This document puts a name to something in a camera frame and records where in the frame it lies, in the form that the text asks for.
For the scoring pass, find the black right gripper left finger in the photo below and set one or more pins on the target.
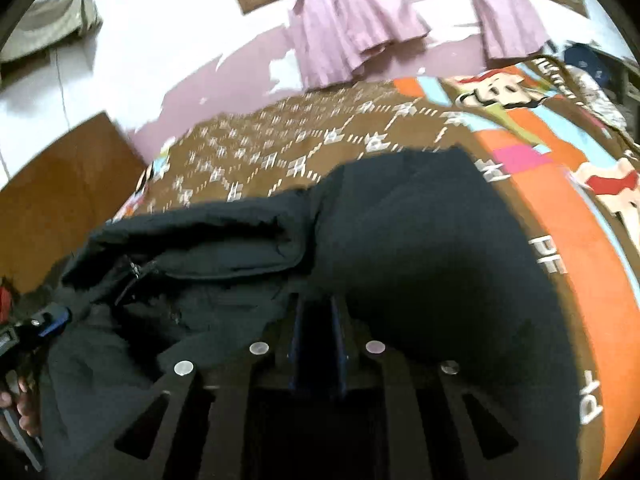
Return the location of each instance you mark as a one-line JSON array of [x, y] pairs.
[[192, 423]]

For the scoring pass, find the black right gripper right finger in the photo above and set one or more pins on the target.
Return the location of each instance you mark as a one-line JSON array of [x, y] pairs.
[[462, 394]]

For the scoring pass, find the large black jacket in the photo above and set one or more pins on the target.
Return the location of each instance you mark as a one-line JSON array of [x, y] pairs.
[[418, 228]]

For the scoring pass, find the person's left hand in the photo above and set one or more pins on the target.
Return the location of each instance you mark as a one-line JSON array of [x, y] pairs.
[[26, 402]]

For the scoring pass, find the brown wooden headboard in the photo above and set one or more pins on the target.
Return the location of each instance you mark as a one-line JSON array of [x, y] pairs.
[[73, 186]]

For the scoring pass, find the brown cartoon print bedspread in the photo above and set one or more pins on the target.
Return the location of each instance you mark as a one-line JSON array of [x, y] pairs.
[[569, 173]]

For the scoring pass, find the right purple tied curtain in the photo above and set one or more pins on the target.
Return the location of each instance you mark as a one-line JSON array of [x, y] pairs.
[[510, 28]]

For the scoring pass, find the purple tied curtain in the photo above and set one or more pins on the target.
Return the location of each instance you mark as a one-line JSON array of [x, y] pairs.
[[510, 28], [333, 39]]

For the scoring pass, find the dark blue cap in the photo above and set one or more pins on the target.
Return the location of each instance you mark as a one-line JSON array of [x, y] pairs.
[[585, 58]]

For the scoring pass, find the left purple tied curtain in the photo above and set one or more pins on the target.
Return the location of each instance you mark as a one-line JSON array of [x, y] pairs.
[[333, 39]]

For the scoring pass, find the grey cloth hanging on wall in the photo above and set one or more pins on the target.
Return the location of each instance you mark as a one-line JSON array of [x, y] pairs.
[[46, 23]]

